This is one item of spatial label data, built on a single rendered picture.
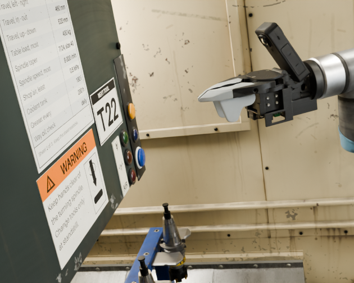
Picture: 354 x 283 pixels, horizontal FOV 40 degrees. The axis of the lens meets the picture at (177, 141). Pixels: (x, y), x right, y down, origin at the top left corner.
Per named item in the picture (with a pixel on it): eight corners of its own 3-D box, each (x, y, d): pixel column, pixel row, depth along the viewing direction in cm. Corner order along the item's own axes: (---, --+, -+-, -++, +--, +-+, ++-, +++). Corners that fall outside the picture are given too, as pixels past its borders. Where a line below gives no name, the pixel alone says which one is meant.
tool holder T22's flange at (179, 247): (164, 243, 124) (162, 234, 123) (187, 242, 122) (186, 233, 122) (159, 258, 118) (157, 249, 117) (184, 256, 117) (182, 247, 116)
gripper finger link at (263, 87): (237, 100, 77) (286, 87, 80) (236, 90, 77) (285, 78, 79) (225, 94, 82) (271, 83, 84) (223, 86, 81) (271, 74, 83)
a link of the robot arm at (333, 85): (344, 56, 82) (316, 51, 90) (321, 62, 81) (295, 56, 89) (346, 98, 85) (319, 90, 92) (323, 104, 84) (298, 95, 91)
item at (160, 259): (185, 253, 116) (184, 250, 116) (181, 266, 112) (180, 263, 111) (157, 254, 118) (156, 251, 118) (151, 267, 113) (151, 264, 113)
